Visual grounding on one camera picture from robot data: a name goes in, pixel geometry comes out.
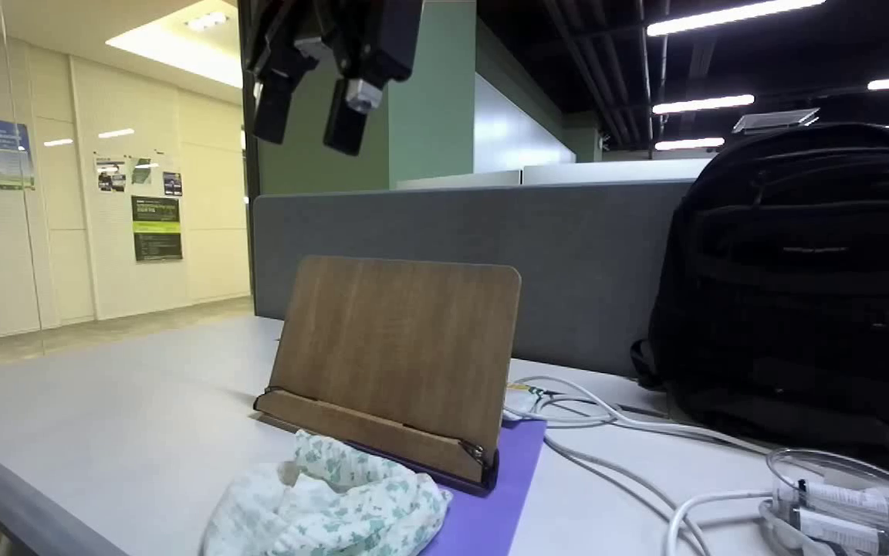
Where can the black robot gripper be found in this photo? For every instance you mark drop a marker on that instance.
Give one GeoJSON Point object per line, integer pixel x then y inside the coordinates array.
{"type": "Point", "coordinates": [367, 41]}

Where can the white green patterned cloth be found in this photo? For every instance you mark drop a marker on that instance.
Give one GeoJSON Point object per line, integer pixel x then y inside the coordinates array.
{"type": "Point", "coordinates": [327, 503]}

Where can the green pillar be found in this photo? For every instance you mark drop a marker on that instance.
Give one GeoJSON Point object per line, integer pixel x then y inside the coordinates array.
{"type": "Point", "coordinates": [409, 117]}

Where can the wooden book stand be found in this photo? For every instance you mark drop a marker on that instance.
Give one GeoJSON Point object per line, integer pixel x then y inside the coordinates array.
{"type": "Point", "coordinates": [398, 356]}

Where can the grey desk partition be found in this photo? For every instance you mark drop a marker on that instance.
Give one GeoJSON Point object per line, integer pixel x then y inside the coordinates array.
{"type": "Point", "coordinates": [588, 255]}

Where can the purple mat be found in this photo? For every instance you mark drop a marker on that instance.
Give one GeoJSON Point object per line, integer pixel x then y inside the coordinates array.
{"type": "Point", "coordinates": [485, 524]}

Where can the black backpack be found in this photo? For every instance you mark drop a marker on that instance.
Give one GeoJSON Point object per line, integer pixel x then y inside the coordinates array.
{"type": "Point", "coordinates": [771, 299]}

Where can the white power adapter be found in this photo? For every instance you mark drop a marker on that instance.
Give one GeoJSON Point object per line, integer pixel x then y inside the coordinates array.
{"type": "Point", "coordinates": [829, 521]}

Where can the small wall notices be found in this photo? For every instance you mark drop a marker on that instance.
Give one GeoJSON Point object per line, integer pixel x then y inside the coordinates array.
{"type": "Point", "coordinates": [119, 175]}

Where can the dark green wall poster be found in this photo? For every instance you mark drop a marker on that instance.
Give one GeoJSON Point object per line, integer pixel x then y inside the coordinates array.
{"type": "Point", "coordinates": [155, 229]}

